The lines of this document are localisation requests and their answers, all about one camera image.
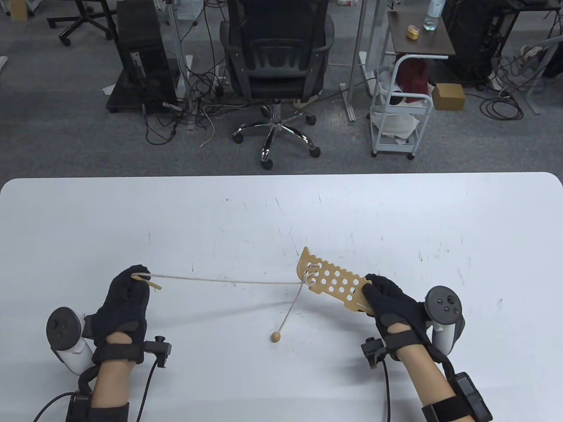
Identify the person's left hand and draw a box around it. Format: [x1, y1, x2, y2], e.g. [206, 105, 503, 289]
[84, 265, 152, 364]

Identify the person's right hand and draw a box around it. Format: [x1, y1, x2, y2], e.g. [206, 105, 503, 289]
[363, 273, 436, 349]

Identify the wooden crocodile lacing toy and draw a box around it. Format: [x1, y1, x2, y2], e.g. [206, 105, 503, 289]
[297, 246, 374, 315]

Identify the cream rope with wooden needle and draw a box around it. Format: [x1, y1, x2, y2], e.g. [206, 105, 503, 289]
[131, 263, 322, 343]

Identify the person's right forearm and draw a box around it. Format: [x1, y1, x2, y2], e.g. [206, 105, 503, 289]
[396, 325, 458, 422]

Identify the person's left forearm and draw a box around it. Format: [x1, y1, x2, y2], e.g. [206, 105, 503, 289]
[90, 332, 132, 422]

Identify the black grey right hand controller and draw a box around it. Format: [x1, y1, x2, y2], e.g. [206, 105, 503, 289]
[424, 286, 465, 356]

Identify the black grey hand controller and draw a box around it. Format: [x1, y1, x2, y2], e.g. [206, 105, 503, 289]
[46, 307, 95, 375]
[424, 286, 465, 356]

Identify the black right glove sensor module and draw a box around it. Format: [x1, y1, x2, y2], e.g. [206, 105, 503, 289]
[361, 338, 388, 369]

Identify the black glove sensor module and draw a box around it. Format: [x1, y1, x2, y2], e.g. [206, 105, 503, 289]
[143, 336, 172, 367]
[361, 338, 388, 369]

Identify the black left glove sensor module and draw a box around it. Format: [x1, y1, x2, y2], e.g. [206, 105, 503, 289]
[143, 336, 172, 367]

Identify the black grey left hand controller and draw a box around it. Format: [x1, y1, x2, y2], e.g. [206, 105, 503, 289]
[46, 307, 95, 375]

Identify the white rolling cart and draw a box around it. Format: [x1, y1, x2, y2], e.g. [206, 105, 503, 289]
[369, 55, 435, 160]

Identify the white cloth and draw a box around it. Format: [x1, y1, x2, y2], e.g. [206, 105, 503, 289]
[373, 110, 419, 138]

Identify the brown cardboard box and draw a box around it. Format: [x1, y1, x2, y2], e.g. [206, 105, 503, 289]
[431, 82, 466, 112]

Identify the dark red bag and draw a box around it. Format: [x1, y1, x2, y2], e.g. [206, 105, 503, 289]
[396, 58, 430, 105]

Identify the grey desk leg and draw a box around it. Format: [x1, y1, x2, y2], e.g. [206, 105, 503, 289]
[506, 35, 563, 116]

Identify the dark brown side table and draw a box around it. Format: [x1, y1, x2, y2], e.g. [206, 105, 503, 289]
[387, 10, 456, 60]

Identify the black computer tower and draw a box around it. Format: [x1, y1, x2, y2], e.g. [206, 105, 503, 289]
[115, 0, 179, 110]

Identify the black equipment cabinet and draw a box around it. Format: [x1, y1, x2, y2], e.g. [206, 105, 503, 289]
[441, 0, 505, 85]

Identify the black mesh office chair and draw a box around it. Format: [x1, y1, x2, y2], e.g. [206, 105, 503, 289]
[219, 0, 335, 171]

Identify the clear water bottle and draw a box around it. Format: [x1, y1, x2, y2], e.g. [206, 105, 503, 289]
[423, 0, 445, 32]

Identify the black swivel chair base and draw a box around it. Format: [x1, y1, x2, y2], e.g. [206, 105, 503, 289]
[46, 0, 117, 47]

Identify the clear plastic box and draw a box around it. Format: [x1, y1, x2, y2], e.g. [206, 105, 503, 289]
[175, 0, 206, 21]

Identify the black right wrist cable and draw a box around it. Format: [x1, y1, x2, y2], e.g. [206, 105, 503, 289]
[382, 360, 392, 422]

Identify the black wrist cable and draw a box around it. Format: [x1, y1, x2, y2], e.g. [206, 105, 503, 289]
[382, 360, 392, 422]
[33, 393, 73, 422]

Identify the thin black left glove cable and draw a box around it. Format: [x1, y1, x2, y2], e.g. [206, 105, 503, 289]
[136, 358, 159, 422]

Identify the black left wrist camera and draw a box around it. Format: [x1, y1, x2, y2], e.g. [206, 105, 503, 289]
[66, 393, 130, 422]

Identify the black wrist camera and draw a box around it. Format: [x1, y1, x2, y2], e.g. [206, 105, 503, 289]
[66, 393, 130, 422]
[422, 371, 493, 422]

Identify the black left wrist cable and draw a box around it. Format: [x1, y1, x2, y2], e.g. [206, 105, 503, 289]
[33, 393, 73, 422]

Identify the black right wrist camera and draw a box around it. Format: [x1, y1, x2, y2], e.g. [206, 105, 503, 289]
[422, 371, 493, 422]

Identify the thin white floor cable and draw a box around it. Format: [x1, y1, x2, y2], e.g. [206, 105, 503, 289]
[199, 109, 216, 149]

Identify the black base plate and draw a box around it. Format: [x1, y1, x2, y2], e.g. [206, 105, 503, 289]
[106, 68, 181, 116]

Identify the coil of black cable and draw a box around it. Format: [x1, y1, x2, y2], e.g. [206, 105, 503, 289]
[479, 94, 525, 122]

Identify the tangle of black floor cables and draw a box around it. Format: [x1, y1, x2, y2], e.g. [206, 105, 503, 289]
[142, 53, 247, 146]

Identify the aluminium frame post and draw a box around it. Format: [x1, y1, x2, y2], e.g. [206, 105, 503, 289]
[347, 0, 369, 123]
[164, 0, 195, 131]

